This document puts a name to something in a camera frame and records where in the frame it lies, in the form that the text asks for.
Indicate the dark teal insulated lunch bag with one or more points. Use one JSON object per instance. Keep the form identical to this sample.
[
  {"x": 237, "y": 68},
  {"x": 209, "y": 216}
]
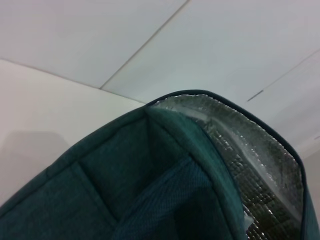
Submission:
[{"x": 125, "y": 180}]

